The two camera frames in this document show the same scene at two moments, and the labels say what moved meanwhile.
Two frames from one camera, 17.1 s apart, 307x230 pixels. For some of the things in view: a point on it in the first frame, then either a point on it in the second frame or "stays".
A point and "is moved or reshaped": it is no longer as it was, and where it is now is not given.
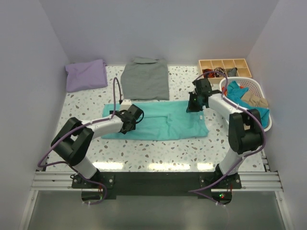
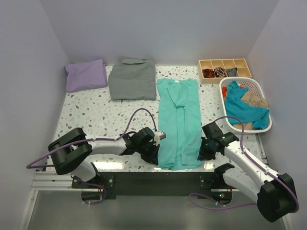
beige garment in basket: (254, 100) stays
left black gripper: (120, 111) -> (152, 158)
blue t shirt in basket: (234, 93) stays
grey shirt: (143, 78) is moved or reshaped
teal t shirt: (162, 120) is moved or reshaped
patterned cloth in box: (219, 69) stays
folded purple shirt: (86, 75) stays
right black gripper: (191, 108) -> (203, 155)
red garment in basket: (223, 88) stays
